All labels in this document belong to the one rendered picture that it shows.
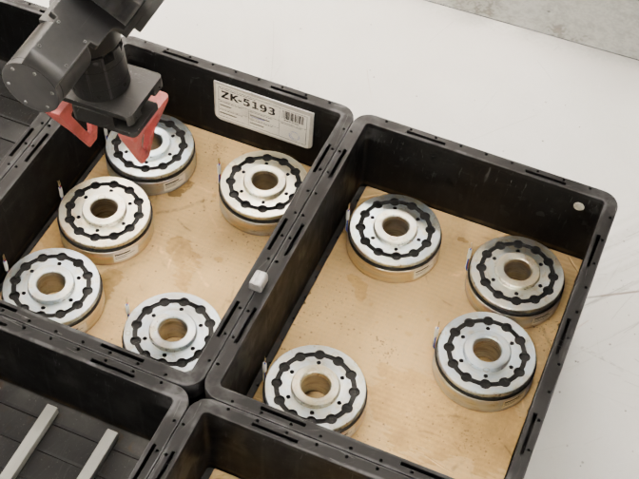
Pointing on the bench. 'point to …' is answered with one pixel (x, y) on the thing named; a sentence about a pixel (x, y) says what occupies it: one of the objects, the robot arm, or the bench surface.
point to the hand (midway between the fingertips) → (117, 145)
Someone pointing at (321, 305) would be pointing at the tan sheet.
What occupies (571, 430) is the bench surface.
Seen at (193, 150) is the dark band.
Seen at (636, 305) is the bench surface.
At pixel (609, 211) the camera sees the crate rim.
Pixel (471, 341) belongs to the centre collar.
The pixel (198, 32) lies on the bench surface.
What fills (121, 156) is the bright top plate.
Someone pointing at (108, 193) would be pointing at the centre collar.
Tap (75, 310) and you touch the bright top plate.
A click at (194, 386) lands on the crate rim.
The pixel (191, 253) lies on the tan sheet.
